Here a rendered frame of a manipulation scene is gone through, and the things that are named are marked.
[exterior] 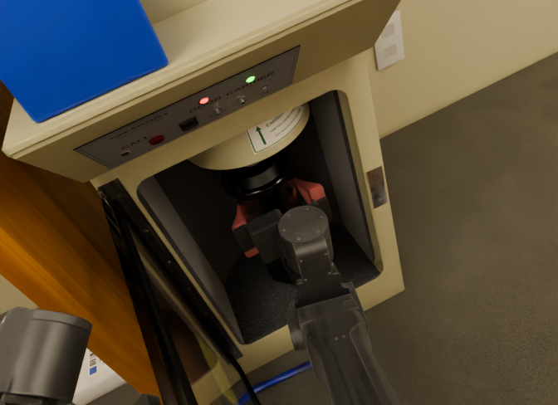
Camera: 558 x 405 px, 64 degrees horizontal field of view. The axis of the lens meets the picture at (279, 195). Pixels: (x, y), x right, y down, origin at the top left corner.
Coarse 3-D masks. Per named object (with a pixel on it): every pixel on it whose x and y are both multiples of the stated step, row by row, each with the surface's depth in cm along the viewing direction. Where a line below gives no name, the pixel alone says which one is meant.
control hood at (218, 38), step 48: (240, 0) 37; (288, 0) 33; (336, 0) 32; (384, 0) 35; (192, 48) 32; (240, 48) 31; (288, 48) 35; (336, 48) 40; (144, 96) 31; (48, 144) 30
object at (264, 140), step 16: (288, 112) 54; (304, 112) 56; (256, 128) 52; (272, 128) 52; (288, 128) 53; (224, 144) 52; (240, 144) 52; (256, 144) 52; (272, 144) 53; (192, 160) 57; (208, 160) 54; (224, 160) 53; (240, 160) 53; (256, 160) 53
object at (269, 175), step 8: (280, 152) 65; (264, 160) 63; (272, 160) 63; (280, 160) 63; (232, 168) 64; (240, 168) 63; (248, 168) 63; (256, 168) 62; (264, 168) 62; (272, 168) 62; (280, 168) 62; (232, 176) 63; (240, 176) 62; (248, 176) 62; (256, 176) 61; (264, 176) 61; (272, 176) 62; (232, 184) 63; (240, 184) 62; (248, 184) 62; (256, 184) 61; (264, 184) 61
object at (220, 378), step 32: (128, 256) 36; (128, 288) 34; (160, 288) 42; (192, 320) 50; (160, 352) 29; (192, 352) 39; (224, 352) 63; (160, 384) 27; (192, 384) 32; (224, 384) 46
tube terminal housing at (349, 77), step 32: (160, 0) 38; (192, 0) 39; (352, 64) 48; (288, 96) 48; (352, 96) 51; (224, 128) 47; (352, 128) 57; (160, 160) 47; (128, 192) 48; (384, 224) 66; (384, 256) 70; (384, 288) 75; (256, 352) 72
